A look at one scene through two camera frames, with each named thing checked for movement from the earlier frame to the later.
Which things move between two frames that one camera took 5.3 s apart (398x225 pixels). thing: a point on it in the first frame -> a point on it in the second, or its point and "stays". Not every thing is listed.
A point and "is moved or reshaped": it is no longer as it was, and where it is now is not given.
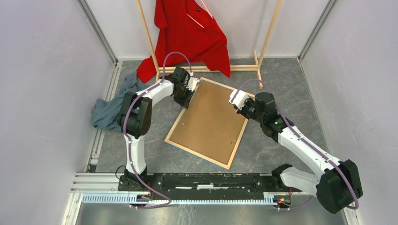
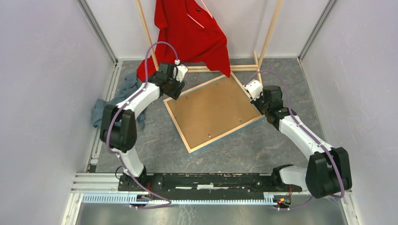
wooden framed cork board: x=211 y=128 is moved or reshaped
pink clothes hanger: x=195 y=21 stays
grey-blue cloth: x=106 y=111 stays
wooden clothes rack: x=257 y=63 stays
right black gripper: x=242 y=111 -> x=256 y=103
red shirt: x=187 y=32 stays
